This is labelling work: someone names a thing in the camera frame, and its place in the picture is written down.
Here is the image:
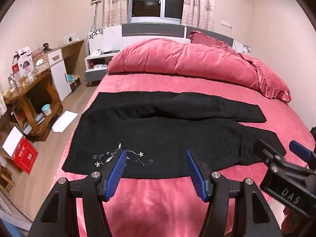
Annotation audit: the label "small wooden stool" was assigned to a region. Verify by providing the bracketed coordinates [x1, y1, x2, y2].
[0, 165, 16, 196]

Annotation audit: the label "patterned curtain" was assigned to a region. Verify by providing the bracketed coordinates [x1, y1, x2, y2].
[102, 0, 135, 27]
[181, 0, 216, 31]

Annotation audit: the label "white grey nightstand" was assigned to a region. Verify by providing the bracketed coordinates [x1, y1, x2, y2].
[84, 49, 122, 86]

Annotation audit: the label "red cardboard box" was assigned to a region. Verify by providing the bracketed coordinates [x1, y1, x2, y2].
[2, 126, 39, 174]

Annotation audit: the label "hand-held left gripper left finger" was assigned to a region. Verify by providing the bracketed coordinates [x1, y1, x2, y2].
[27, 150, 129, 237]

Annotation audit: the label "black pants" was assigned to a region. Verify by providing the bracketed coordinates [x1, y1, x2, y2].
[62, 91, 287, 180]

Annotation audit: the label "low wooden table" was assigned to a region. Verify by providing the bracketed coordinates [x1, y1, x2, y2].
[4, 70, 63, 141]

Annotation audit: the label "pink bed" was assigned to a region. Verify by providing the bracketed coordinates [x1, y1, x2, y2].
[58, 73, 316, 237]

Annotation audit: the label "printed cardboard box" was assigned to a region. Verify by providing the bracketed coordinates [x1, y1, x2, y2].
[11, 46, 34, 82]

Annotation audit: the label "white paper sheet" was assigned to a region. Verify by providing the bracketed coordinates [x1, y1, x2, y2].
[52, 111, 79, 132]

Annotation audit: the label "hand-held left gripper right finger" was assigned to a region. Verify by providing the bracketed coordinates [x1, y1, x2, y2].
[186, 149, 282, 237]

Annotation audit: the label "pink duvet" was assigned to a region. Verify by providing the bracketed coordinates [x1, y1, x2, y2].
[107, 38, 262, 93]

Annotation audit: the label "wooden cabinet with white door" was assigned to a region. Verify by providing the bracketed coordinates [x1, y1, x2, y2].
[32, 39, 86, 102]

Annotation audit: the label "hanging power cable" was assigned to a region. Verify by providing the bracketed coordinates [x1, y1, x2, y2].
[92, 0, 103, 29]

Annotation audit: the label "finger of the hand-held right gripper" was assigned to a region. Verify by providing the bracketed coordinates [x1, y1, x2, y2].
[254, 139, 288, 171]
[289, 140, 316, 169]

